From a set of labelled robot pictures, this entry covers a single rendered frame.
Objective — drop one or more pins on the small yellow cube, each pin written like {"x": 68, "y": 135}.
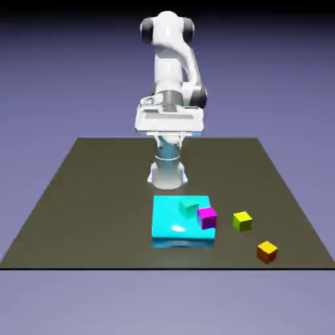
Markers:
{"x": 243, "y": 221}

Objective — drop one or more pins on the small magenta cube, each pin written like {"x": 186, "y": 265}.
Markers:
{"x": 208, "y": 218}

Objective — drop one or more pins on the large cyan box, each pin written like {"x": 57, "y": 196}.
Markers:
{"x": 170, "y": 225}

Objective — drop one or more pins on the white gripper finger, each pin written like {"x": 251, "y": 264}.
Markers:
{"x": 158, "y": 141}
{"x": 180, "y": 141}

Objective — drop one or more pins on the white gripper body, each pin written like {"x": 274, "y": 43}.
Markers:
{"x": 170, "y": 123}

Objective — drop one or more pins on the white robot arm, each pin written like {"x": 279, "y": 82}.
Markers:
{"x": 167, "y": 52}

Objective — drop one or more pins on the small teal cube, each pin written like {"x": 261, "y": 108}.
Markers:
{"x": 187, "y": 209}

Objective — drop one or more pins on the small orange cube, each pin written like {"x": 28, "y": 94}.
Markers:
{"x": 267, "y": 252}

